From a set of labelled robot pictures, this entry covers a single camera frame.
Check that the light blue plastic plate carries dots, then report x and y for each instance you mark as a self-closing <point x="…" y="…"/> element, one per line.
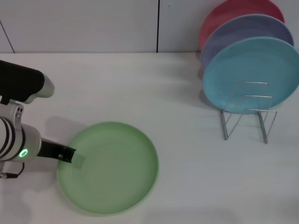
<point x="245" y="63"/>

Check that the green plastic plate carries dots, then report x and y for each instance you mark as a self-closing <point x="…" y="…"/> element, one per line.
<point x="112" y="170"/>

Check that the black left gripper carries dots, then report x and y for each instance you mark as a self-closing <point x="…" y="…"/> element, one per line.
<point x="50" y="149"/>

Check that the purple plastic plate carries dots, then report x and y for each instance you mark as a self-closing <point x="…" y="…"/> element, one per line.
<point x="247" y="28"/>

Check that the red plastic plate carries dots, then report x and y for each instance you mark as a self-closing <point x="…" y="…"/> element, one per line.
<point x="224" y="14"/>

